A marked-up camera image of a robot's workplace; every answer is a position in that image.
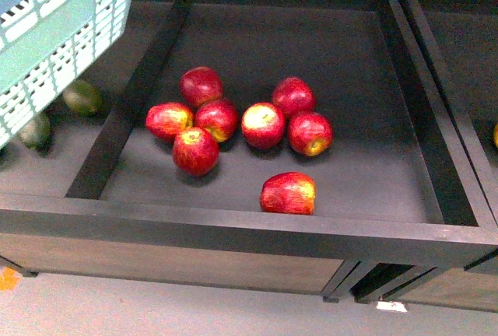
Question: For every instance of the light blue plastic basket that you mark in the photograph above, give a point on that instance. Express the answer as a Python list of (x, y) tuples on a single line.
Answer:
[(46, 45)]

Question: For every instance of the green mango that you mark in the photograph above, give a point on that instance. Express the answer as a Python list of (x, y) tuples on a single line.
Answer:
[(83, 98), (35, 134)]

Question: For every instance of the red yellow apple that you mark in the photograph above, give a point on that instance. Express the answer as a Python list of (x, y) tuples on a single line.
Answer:
[(263, 125)]

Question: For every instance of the red apple front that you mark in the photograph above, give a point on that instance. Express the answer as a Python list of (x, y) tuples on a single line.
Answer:
[(288, 193)]

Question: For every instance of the dark wooden display stand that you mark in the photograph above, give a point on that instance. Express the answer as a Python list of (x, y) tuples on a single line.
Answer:
[(394, 188)]

